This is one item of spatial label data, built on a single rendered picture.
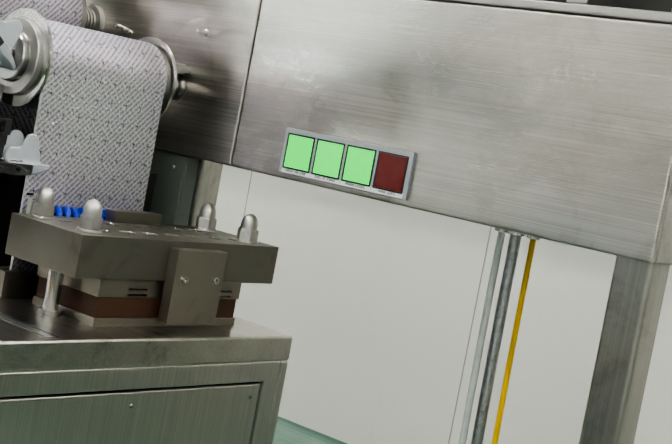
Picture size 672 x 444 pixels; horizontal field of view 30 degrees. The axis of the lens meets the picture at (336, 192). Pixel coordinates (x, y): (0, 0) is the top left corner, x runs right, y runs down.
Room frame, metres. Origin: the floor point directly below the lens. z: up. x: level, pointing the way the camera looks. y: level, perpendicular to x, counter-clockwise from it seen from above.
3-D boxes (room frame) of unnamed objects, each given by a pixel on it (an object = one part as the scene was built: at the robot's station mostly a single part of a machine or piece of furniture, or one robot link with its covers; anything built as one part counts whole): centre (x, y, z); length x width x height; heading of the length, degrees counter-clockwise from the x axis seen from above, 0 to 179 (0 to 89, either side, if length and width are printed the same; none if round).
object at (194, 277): (1.84, 0.18, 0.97); 0.10 x 0.03 x 0.11; 141
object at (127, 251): (1.88, 0.26, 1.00); 0.40 x 0.16 x 0.06; 141
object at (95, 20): (2.25, 0.51, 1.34); 0.07 x 0.07 x 0.07; 51
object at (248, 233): (1.98, 0.12, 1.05); 0.04 x 0.04 x 0.04
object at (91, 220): (1.73, 0.33, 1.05); 0.04 x 0.04 x 0.04
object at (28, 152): (1.82, 0.45, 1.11); 0.09 x 0.03 x 0.06; 140
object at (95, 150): (1.93, 0.38, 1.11); 0.23 x 0.01 x 0.18; 141
